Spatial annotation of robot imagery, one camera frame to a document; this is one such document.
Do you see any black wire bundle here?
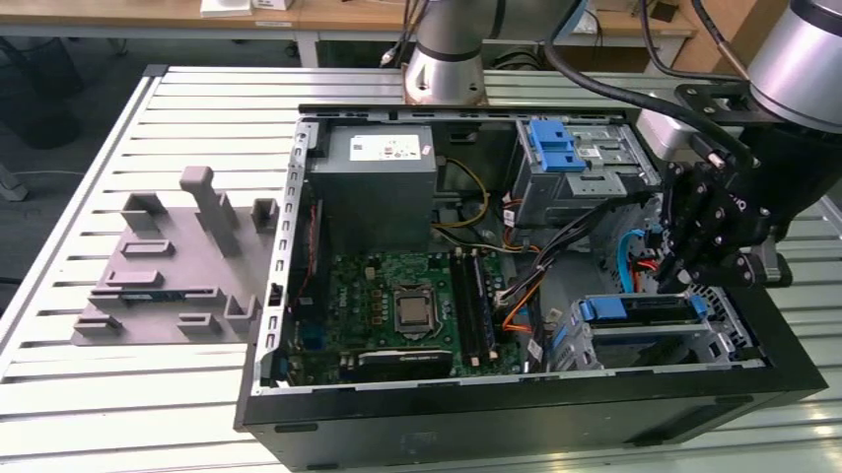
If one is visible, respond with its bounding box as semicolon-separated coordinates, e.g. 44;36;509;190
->
497;191;653;304

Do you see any metal drive cage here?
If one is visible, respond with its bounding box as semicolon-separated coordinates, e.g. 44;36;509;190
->
513;117;663;228

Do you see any power wire black connector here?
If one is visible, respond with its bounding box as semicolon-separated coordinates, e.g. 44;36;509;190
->
630;227;666;273

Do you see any white cardboard box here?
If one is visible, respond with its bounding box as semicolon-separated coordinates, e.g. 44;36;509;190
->
200;0;255;19

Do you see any grey parts rack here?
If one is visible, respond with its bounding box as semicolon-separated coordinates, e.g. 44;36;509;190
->
71;165;284;349

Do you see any CPU socket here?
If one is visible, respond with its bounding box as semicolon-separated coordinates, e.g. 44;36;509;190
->
393;284;441;341

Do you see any grey power supply unit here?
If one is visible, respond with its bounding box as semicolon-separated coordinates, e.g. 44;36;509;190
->
307;123;441;252

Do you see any silver CPU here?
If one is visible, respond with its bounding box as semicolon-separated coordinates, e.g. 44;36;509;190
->
398;295;433;329

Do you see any blue data wire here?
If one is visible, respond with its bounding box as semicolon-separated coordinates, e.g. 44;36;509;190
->
617;229;659;295

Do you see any metal disk bay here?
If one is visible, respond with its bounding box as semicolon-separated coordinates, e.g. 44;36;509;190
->
570;293;751;371

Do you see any wooden desk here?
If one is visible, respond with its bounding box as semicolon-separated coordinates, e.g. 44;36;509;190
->
0;0;699;75

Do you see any thin red wire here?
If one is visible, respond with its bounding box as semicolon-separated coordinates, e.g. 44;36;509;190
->
299;200;322;302

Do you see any wooden cabinet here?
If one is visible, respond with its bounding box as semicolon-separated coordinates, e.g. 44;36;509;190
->
670;0;792;85

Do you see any orange wire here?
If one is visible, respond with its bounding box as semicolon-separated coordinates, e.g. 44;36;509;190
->
502;290;531;331

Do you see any green motherboard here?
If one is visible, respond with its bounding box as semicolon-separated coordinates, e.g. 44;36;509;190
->
288;248;531;385

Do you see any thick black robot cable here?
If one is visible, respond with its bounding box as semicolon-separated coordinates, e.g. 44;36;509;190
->
542;0;758;169

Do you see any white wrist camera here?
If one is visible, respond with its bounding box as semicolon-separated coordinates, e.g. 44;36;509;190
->
641;111;702;162

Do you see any hard disk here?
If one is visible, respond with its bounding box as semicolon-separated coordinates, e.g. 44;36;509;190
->
550;293;711;370

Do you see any black office chair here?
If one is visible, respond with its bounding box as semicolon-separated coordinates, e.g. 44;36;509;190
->
0;34;87;149

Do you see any black graphics card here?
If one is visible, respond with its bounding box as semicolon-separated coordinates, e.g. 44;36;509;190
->
340;347;455;383

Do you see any blue plastic drive latch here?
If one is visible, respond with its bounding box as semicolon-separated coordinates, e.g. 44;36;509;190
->
525;120;587;173

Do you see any black PC case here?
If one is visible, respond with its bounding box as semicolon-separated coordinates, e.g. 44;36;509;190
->
234;101;829;473

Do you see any yellow wire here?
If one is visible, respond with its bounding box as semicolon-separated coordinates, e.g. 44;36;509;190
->
430;157;493;231

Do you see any black RAM slot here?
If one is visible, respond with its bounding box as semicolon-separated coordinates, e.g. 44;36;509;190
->
451;248;479;367
470;248;501;361

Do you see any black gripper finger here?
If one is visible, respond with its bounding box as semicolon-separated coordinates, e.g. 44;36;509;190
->
657;240;765;296
659;162;725;252

